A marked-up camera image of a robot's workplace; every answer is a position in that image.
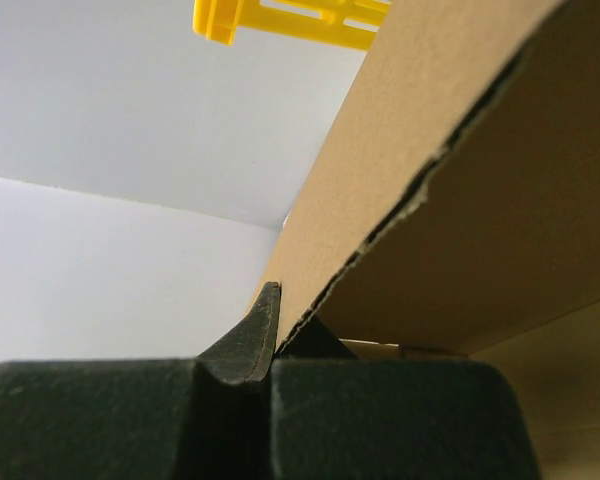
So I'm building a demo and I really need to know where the yellow plastic basket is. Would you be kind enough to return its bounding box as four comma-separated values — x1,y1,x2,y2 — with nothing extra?
192,0,391,51

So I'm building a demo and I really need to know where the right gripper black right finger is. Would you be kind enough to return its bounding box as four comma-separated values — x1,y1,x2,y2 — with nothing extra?
269,319,540,479

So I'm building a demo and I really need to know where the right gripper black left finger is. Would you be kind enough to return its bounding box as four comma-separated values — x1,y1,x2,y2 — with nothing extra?
0,282,281,479

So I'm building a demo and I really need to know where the brown cardboard box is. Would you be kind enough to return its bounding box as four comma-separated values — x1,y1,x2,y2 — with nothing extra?
266,1,600,479

